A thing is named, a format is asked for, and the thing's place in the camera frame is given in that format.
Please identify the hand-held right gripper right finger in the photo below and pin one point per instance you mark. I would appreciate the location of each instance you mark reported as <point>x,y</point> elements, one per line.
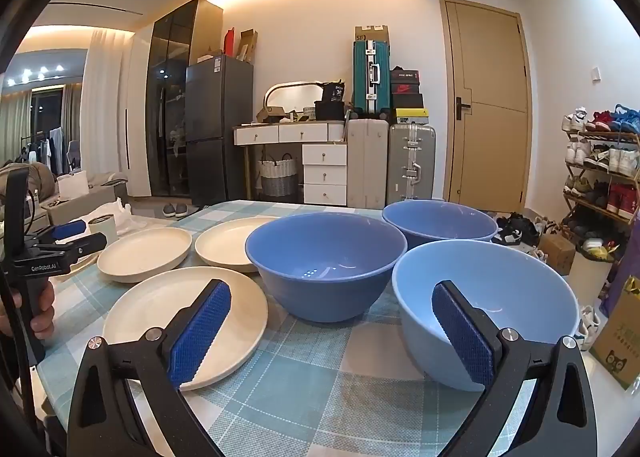
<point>462,337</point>

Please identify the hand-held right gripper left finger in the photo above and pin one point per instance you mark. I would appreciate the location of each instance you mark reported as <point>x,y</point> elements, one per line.
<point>200,332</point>

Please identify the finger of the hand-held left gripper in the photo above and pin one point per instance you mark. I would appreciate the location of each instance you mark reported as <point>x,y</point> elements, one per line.
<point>85,241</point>
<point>70,228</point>

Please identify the cream round plate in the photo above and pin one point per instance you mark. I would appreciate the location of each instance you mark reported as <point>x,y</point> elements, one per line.
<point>150,302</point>
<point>145,252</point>
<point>225,244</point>

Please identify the light blue bowl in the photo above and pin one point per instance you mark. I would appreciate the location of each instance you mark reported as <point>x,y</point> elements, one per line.
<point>500,287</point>

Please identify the person's left hand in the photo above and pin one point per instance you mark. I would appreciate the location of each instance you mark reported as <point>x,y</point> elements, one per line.
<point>44,317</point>

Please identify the white tumbler cup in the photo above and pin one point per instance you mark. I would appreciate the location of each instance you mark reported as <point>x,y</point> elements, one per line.
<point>102,229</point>

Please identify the white crumpled plastic bag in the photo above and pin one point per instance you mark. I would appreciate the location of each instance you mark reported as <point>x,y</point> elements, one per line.
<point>125,214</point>

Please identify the hanging clothes rack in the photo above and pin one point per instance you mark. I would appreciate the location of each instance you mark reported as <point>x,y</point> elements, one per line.
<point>47,149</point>

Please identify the grey slipper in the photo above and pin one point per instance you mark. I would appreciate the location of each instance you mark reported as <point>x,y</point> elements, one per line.
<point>182,210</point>
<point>169,210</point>

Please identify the pile of scattered shoes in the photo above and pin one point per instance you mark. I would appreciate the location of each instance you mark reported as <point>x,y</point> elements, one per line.
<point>520,232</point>

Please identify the brown cardboard box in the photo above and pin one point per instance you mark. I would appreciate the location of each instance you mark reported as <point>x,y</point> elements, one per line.
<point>556,253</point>

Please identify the white sneakers pair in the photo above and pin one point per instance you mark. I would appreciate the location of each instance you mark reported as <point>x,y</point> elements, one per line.
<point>590,324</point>

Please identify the white curtain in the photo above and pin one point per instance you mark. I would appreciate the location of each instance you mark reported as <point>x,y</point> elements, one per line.
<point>105,102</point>

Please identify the teal checked tablecloth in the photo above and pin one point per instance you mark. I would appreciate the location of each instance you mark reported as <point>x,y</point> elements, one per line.
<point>325,387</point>

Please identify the dark glass cabinet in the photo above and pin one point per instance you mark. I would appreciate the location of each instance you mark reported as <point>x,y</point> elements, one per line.
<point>167,87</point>

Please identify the grey white woven basket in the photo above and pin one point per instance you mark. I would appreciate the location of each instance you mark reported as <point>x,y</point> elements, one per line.
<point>277,177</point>

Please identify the purple bag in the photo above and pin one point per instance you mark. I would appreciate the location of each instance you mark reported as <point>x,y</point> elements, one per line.
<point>625,267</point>

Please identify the silver suitcase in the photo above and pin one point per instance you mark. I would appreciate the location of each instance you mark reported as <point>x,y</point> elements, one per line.
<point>411,162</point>

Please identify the wooden shoe rack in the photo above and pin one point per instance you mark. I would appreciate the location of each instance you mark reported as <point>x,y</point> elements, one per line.
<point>585,199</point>

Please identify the dark grey refrigerator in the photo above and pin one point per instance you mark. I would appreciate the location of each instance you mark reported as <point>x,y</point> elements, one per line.
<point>215,102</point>

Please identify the beige suitcase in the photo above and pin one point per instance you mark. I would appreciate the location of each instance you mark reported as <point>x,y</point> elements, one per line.
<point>367,162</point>

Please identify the white vanity desk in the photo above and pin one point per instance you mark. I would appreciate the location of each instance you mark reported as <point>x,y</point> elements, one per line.
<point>325,172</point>

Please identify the open cardboard box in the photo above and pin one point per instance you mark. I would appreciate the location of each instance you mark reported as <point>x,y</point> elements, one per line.
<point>270,113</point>

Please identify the tan wooden door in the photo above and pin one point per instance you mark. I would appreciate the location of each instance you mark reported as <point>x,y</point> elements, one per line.
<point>487,112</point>

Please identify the yellow and black shoe box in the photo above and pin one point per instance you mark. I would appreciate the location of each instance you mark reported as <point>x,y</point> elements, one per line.
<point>411,116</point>

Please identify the shoe rack with shoes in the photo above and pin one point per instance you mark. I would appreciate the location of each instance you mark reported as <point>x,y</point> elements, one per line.
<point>610,157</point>

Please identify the plain black shoe box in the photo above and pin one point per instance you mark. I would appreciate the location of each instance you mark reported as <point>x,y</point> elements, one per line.
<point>407,101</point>

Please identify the small white basket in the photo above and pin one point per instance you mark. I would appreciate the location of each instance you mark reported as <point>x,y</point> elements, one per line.
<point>310,112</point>

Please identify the oval mirror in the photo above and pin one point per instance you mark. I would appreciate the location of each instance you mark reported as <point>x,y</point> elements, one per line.
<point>295,97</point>

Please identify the red and black shoe box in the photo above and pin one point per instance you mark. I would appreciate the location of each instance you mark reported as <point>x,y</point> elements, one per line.
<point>406,88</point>

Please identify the teal suitcase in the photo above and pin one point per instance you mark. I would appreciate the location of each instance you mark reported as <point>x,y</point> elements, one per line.
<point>371,82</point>

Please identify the black printed bag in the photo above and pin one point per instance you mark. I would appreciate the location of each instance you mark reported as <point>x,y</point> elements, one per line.
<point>334,92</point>

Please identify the cardboard box with black label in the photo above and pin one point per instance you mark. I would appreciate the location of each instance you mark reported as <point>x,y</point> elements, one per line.
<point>371,34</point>

